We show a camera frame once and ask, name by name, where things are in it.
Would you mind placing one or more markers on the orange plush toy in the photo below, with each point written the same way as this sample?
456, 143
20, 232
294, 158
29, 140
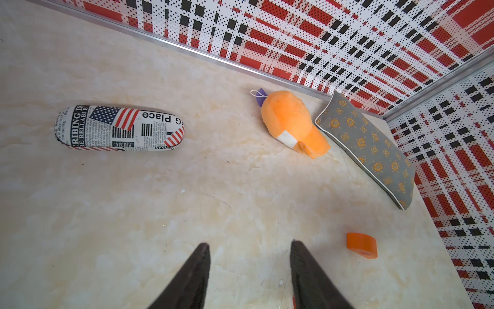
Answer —
289, 121

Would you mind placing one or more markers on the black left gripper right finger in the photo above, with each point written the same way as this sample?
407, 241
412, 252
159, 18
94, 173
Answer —
312, 287

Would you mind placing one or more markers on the orange round lego piece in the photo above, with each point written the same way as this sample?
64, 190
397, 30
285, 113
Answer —
362, 244

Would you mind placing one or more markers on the grey patterned cushion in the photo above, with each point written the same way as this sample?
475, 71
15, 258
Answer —
377, 155

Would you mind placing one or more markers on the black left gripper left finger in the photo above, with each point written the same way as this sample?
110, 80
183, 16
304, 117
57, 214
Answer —
188, 289

